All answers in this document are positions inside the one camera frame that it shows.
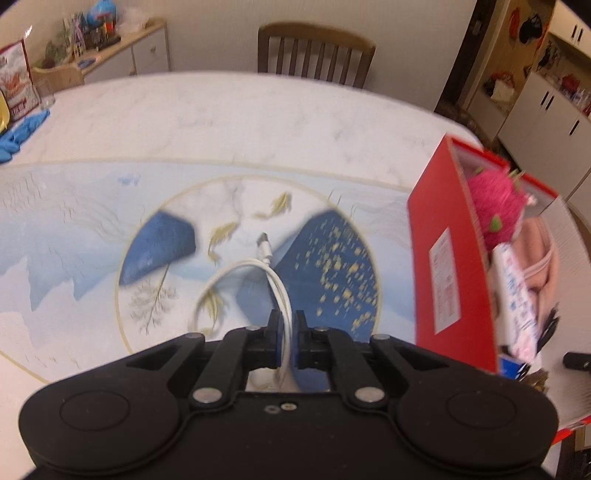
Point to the red cardboard box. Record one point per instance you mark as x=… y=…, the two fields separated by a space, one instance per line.
x=425 y=230

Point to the yellow tissue box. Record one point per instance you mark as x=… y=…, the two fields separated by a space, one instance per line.
x=3 y=113

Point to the white upper cabinet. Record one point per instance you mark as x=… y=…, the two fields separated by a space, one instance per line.
x=575 y=21

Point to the blue printed small box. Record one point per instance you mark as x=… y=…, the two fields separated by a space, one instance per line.
x=510 y=367

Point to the clear drinking glass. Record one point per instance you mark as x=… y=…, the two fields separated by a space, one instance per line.
x=45 y=94

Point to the black glove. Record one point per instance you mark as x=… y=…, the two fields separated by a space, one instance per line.
x=549 y=327

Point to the wooden and white sideboard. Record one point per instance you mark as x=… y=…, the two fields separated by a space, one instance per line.
x=143 y=50

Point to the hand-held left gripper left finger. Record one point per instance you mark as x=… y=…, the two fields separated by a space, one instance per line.
x=276 y=339

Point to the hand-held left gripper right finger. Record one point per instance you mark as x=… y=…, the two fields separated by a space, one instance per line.
x=300 y=341

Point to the small light wooden chair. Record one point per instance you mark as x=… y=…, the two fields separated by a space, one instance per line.
x=57 y=77

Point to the white cabinet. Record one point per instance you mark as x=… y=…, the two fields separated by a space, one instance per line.
x=575 y=21
x=545 y=124

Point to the white and red bag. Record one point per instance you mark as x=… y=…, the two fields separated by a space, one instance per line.
x=499 y=90

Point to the blue rubber gloves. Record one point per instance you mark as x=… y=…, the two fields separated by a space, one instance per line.
x=23 y=134

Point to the clear plastic bag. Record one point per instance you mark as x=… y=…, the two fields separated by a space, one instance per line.
x=135 y=18

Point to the pink dragon fruit plush toy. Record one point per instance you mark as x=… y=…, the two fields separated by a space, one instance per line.
x=494 y=203

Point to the black hanging cap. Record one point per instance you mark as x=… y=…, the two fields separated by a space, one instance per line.
x=530 y=28

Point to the pink fleece cloth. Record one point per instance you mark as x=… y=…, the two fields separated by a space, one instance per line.
x=540 y=249

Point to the white printed tissue pack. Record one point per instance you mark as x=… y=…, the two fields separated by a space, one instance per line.
x=517 y=300

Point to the red snack bag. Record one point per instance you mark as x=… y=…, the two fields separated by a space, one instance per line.
x=18 y=83

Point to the white lower cabinet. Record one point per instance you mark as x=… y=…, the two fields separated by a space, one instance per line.
x=545 y=124

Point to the brown slatted wooden chair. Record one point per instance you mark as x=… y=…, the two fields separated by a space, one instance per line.
x=318 y=37

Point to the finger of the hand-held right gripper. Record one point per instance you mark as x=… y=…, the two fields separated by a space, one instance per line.
x=578 y=361

